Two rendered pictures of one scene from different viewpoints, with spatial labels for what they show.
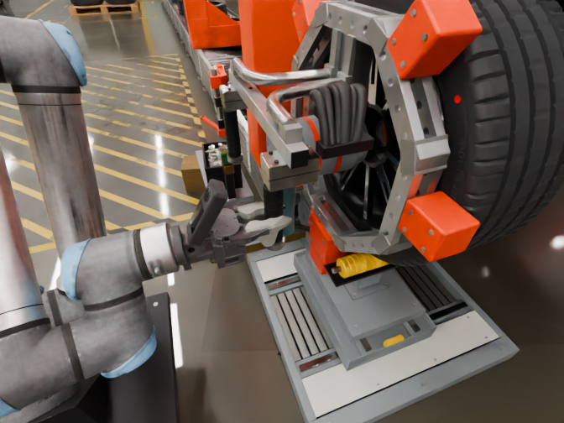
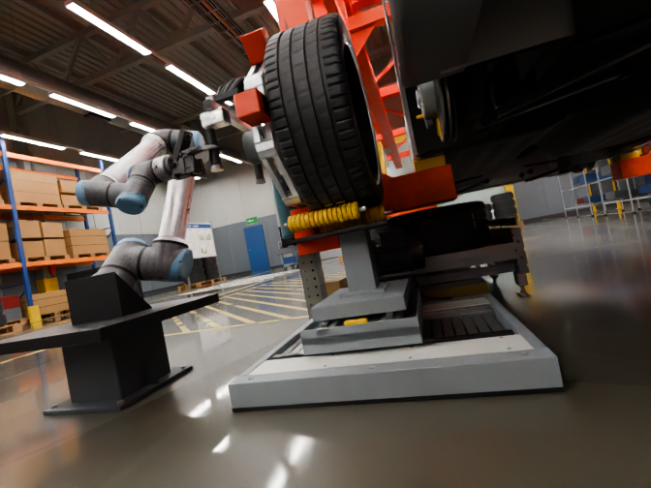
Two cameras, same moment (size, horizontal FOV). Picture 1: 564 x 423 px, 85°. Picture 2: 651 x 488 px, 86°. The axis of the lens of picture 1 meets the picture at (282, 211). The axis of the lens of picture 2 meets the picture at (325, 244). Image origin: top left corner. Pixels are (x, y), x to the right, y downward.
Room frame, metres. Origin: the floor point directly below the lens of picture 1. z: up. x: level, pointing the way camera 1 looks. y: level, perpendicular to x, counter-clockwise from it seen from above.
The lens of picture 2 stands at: (-0.37, -0.96, 0.40)
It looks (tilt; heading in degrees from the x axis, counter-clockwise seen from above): 1 degrees up; 36
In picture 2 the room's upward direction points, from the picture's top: 11 degrees counter-clockwise
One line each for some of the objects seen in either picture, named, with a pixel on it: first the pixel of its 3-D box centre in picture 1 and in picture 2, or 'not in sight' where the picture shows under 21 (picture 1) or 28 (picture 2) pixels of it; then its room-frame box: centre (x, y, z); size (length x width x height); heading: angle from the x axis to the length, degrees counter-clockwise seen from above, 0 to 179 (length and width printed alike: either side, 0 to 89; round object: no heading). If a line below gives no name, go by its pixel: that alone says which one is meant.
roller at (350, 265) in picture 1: (377, 257); (324, 217); (0.59, -0.28, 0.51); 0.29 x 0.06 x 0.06; 110
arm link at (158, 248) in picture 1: (163, 250); (166, 167); (0.36, 0.21, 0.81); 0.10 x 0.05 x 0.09; 20
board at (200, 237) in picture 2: not in sight; (201, 253); (5.66, 7.85, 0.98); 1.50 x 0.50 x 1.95; 19
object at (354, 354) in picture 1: (356, 291); (370, 317); (0.73, -0.31, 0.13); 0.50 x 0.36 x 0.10; 20
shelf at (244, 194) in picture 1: (221, 174); (305, 247); (1.14, 0.27, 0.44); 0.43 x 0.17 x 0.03; 20
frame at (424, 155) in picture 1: (342, 141); (291, 137); (0.67, -0.15, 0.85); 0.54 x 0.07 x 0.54; 20
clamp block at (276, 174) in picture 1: (289, 166); (215, 118); (0.44, -0.01, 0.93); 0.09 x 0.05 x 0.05; 110
